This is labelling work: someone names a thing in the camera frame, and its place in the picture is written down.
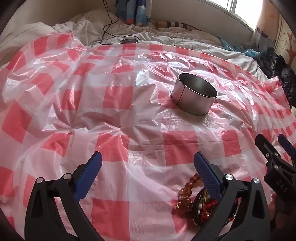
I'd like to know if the round metal tin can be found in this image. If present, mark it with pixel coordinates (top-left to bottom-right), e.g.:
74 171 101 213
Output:
171 73 218 115

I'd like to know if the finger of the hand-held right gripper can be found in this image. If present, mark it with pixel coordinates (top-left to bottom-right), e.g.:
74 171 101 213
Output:
255 133 281 167
277 134 296 166

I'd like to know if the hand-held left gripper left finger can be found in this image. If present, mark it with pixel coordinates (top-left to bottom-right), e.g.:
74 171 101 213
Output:
24 152 103 241

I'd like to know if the pink cartoon curtain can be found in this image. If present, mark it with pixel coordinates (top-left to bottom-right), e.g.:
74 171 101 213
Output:
253 0 281 58

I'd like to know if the black puffer jacket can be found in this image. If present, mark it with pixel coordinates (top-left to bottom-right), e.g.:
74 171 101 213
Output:
257 47 296 107

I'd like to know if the blue plastic bag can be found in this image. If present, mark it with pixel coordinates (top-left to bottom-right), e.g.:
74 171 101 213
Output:
218 37 260 58

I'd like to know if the window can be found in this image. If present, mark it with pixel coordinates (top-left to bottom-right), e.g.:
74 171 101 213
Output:
208 0 264 26

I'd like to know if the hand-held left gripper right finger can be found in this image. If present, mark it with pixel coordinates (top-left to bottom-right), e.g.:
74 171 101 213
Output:
194 152 271 241

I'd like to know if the person's right hand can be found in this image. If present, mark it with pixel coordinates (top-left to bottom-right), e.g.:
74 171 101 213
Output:
269 197 286 230

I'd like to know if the white striped duvet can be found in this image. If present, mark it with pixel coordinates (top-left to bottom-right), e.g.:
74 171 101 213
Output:
0 9 264 77

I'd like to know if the black charger cable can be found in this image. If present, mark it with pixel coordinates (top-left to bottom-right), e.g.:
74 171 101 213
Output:
100 0 139 45

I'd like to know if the black braided bracelet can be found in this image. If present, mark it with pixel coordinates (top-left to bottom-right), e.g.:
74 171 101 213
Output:
191 186 241 226

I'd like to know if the striped pillow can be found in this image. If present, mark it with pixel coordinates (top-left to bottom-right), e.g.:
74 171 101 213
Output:
151 20 201 30

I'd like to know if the red cord bracelet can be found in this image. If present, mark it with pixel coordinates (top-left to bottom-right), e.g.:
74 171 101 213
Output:
199 197 220 223

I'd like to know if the amber bead bracelet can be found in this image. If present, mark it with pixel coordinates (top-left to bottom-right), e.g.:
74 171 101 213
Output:
174 173 206 210

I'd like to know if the red white checkered plastic sheet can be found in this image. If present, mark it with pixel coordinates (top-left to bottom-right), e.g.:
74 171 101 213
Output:
0 32 296 241

